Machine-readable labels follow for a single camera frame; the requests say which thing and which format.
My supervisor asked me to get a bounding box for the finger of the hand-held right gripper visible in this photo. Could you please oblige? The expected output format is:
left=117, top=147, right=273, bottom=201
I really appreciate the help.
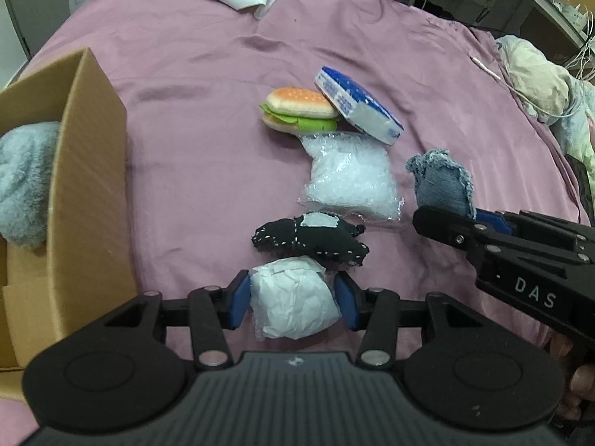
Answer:
left=412, top=206, right=514, bottom=266
left=475, top=209, right=595, bottom=263

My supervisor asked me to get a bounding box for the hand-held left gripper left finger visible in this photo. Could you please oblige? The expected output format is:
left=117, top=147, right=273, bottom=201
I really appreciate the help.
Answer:
left=105, top=269, right=253, bottom=369

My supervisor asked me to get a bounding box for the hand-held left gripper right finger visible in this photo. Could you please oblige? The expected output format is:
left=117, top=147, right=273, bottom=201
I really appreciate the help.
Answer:
left=332, top=271, right=485, bottom=369

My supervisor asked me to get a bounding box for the grey denim cloth piece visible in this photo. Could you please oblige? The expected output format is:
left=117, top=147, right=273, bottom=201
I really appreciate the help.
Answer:
left=405, top=149, right=477, bottom=220

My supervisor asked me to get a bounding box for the white paper ball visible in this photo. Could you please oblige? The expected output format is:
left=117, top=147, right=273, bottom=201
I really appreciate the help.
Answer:
left=249, top=256, right=343, bottom=341

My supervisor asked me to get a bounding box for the brown cardboard box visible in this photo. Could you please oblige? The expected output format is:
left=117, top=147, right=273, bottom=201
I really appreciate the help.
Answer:
left=0, top=47, right=150, bottom=401

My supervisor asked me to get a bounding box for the person's right hand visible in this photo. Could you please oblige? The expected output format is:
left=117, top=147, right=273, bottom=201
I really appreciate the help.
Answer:
left=550, top=332, right=595, bottom=424

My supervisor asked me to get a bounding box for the black stitched fabric car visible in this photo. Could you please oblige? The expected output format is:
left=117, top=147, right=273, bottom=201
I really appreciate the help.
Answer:
left=251, top=212, right=371, bottom=271

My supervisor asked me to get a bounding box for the clear bubble wrap bag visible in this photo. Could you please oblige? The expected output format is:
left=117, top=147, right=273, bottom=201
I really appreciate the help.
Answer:
left=297, top=132, right=405, bottom=222

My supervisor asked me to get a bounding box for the blue white tissue packet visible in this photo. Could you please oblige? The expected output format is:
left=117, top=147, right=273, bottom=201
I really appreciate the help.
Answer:
left=314, top=66, right=404, bottom=145

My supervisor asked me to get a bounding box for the floral blanket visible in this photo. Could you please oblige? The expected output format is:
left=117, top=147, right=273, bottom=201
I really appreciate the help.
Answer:
left=495, top=35, right=595, bottom=170

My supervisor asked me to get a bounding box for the toy hamburger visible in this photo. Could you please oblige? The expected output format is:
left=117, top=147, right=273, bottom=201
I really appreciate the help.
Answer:
left=259, top=86, right=340, bottom=137

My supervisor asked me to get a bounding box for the pink bed sheet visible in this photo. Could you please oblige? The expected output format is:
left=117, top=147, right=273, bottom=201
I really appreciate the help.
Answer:
left=25, top=0, right=592, bottom=384

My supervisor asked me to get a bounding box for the grey fluffy plush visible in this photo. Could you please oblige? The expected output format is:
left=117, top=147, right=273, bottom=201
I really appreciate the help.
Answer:
left=0, top=121, right=62, bottom=249

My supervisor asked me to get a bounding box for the white cable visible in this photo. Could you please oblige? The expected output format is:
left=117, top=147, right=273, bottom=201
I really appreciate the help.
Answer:
left=469, top=55, right=585, bottom=118

